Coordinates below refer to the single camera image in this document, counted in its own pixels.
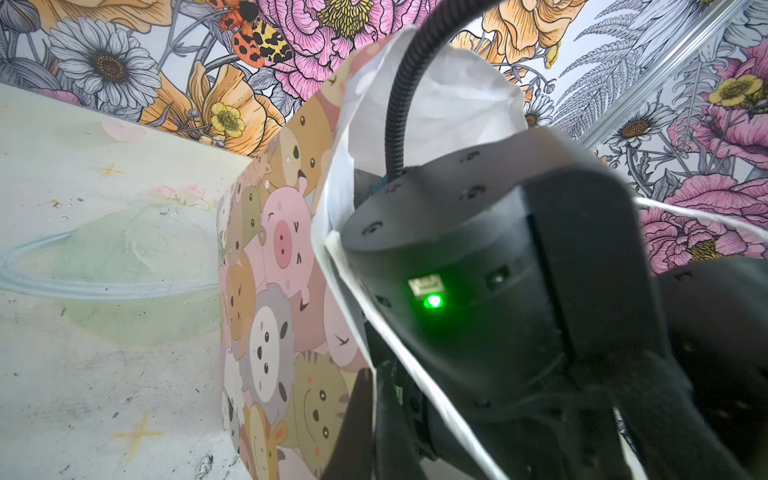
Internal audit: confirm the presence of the white cartoon gift bag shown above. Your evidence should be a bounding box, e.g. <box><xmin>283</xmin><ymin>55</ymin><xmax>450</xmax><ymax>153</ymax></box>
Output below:
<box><xmin>217</xmin><ymin>25</ymin><xmax>768</xmax><ymax>480</ymax></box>

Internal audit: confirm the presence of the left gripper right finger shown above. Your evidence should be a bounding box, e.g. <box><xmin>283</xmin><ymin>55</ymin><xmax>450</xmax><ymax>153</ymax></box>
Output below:
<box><xmin>374</xmin><ymin>365</ymin><xmax>426</xmax><ymax>480</ymax></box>

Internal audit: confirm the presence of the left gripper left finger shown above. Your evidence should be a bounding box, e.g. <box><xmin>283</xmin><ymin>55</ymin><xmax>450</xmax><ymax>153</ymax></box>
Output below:
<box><xmin>321</xmin><ymin>374</ymin><xmax>374</xmax><ymax>480</ymax></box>

